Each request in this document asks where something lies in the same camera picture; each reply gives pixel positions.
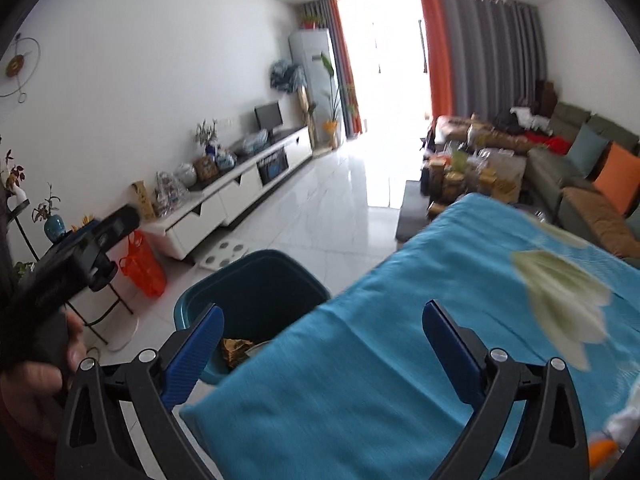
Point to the teal trash bin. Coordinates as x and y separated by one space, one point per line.
255 298

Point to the white TV cabinet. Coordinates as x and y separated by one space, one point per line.
225 199

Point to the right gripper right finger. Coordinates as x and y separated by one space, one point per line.
550 442

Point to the black plant stand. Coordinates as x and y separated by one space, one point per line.
45 259

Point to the orange plastic bag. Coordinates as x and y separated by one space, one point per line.
141 267

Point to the person's left hand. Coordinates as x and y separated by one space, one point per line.
27 392

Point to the round wall clock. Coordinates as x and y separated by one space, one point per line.
18 65

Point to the orange and grey curtain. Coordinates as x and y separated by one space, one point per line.
483 56

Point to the tall potted plant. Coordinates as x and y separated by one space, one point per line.
340 97

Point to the cluttered coffee table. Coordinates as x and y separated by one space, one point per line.
447 177

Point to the blue floral tablecloth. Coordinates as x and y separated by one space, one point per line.
353 390

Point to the teal cushion left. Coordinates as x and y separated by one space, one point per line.
586 150

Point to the orange peel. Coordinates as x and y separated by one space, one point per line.
599 451

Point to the small black monitor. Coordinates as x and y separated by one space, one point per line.
269 117

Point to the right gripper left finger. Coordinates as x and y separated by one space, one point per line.
95 443

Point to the white bathroom scale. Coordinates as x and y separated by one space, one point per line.
223 254

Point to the white standing air conditioner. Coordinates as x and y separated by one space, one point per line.
304 44

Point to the green sectional sofa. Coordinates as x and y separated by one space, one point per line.
572 201

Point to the gold foil snack wrapper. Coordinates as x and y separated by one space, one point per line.
234 352

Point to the orange cushion left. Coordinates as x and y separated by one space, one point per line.
619 178

